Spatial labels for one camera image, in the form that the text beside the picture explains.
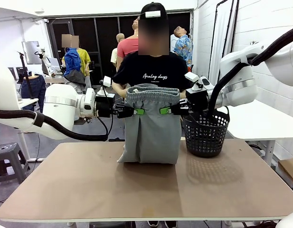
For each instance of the black crumpled cloth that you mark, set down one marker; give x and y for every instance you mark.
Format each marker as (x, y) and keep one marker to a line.
(117, 139)

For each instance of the white side table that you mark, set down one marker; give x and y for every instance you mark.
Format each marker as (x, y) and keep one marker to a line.
(255, 123)

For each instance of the person's right forearm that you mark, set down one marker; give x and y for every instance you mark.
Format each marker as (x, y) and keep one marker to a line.
(117, 88)

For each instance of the person's left hand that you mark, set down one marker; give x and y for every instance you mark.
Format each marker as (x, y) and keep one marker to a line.
(182, 95)

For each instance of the grey plastic stool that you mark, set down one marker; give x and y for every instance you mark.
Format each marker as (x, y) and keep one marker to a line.
(8, 161)

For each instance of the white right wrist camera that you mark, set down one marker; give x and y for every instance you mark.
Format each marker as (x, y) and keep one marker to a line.
(192, 77)

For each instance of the brown cardboard box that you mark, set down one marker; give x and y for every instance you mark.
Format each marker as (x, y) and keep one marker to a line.
(290, 168)

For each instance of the person in black t-shirt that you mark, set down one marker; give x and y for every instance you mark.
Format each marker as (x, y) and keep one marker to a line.
(155, 66)

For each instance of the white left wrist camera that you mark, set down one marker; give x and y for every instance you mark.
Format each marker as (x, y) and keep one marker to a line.
(107, 82)

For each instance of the person's right hand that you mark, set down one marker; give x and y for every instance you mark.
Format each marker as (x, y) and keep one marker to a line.
(123, 93)

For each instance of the mannequin in red top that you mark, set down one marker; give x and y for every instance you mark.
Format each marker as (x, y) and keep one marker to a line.
(127, 47)

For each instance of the mannequin in floral shirt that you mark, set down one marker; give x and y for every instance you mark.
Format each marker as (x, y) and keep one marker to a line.
(184, 48)

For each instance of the black perforated laundry basket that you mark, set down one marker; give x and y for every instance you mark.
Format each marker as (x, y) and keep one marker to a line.
(205, 140)

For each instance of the black baseball cap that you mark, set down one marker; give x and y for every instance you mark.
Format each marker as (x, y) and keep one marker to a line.
(154, 10)

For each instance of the blue jeans on stand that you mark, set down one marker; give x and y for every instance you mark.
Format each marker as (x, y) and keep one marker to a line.
(38, 92)

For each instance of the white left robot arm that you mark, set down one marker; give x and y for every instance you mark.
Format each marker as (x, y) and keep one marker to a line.
(58, 102)

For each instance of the grey wall board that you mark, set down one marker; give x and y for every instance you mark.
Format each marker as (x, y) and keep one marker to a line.
(31, 52)

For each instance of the person in yellow shirt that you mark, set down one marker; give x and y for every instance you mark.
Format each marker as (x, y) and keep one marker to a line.
(72, 61)

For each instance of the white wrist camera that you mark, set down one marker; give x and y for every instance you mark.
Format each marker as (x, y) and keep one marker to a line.
(192, 77)
(107, 82)

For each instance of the black tripod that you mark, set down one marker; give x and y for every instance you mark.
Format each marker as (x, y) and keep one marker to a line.
(26, 78)

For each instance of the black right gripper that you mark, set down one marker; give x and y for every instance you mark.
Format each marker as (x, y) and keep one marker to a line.
(197, 99)

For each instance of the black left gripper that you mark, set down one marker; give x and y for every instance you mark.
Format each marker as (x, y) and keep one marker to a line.
(104, 107)

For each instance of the grey training pants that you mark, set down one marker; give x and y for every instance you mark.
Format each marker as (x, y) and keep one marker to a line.
(151, 137)

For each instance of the small white humanoid robot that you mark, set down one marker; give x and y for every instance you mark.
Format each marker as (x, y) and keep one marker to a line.
(44, 61)

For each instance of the white hanging curtain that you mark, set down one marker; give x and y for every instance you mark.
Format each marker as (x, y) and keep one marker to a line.
(221, 40)

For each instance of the bald mannequin in cream shirt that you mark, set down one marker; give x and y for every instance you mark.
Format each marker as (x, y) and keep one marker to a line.
(115, 55)

